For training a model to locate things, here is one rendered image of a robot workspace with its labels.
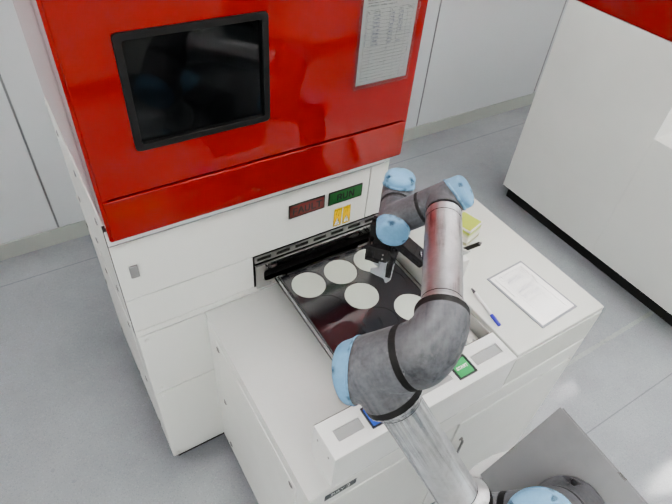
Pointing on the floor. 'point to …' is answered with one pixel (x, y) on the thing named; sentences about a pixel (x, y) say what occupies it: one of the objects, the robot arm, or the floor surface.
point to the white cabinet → (383, 489)
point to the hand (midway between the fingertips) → (389, 279)
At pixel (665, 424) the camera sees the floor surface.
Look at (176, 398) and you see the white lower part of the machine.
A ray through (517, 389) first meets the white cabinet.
